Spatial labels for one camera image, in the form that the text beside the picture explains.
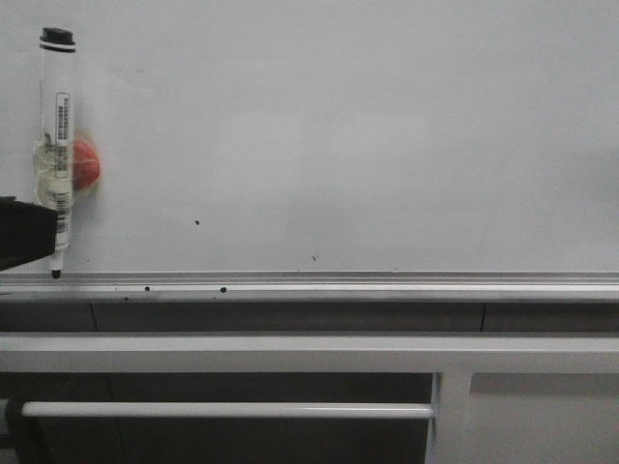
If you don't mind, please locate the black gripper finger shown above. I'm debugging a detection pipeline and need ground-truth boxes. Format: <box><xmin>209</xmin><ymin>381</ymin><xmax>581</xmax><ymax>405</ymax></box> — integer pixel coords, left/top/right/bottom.
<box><xmin>1</xmin><ymin>196</ymin><xmax>56</xmax><ymax>271</ymax></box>

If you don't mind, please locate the white black-tipped whiteboard marker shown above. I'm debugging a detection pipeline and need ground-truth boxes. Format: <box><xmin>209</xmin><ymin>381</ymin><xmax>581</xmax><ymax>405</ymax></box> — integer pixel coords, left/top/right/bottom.
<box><xmin>34</xmin><ymin>27</ymin><xmax>76</xmax><ymax>279</ymax></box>

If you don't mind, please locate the red round magnet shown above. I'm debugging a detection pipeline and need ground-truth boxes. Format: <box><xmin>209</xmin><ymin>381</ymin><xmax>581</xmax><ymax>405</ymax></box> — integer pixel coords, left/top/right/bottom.
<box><xmin>73</xmin><ymin>140</ymin><xmax>101</xmax><ymax>191</ymax></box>

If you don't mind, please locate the white horizontal rail bar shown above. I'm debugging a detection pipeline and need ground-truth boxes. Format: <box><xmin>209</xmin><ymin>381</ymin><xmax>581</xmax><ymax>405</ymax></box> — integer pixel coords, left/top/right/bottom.
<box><xmin>21</xmin><ymin>401</ymin><xmax>435</xmax><ymax>420</ymax></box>

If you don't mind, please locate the white whiteboard with aluminium frame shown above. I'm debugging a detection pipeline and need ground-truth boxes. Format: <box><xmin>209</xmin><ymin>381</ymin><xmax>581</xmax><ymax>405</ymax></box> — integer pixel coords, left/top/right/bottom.
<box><xmin>1</xmin><ymin>1</ymin><xmax>618</xmax><ymax>301</ymax></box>

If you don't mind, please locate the white metal pegboard cart frame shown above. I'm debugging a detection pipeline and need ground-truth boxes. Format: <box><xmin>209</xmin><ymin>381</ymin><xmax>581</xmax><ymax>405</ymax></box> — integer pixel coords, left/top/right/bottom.
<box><xmin>1</xmin><ymin>333</ymin><xmax>618</xmax><ymax>463</ymax></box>

